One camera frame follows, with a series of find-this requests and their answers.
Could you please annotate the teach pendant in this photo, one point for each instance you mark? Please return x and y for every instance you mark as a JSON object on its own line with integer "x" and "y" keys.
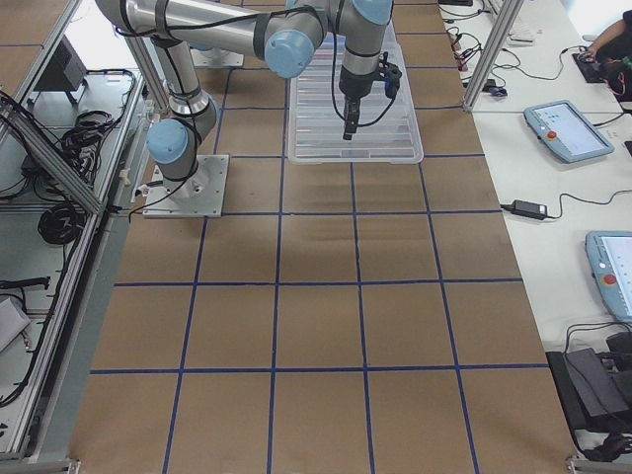
{"x": 609, "y": 255}
{"x": 566, "y": 132}

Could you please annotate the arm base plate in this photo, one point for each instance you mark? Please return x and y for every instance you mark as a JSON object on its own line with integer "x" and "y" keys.
{"x": 201, "y": 195}

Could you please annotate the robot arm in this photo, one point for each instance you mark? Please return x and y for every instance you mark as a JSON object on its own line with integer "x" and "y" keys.
{"x": 291, "y": 40}
{"x": 175, "y": 28}

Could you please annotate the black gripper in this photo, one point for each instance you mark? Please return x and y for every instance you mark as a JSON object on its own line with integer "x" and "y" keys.
{"x": 355, "y": 85}

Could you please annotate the black power adapter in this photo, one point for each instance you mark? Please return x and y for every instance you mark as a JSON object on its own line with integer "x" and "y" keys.
{"x": 530, "y": 209}

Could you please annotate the aluminium frame post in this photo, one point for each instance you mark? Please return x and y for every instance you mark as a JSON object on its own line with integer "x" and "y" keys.
{"x": 494, "y": 43}

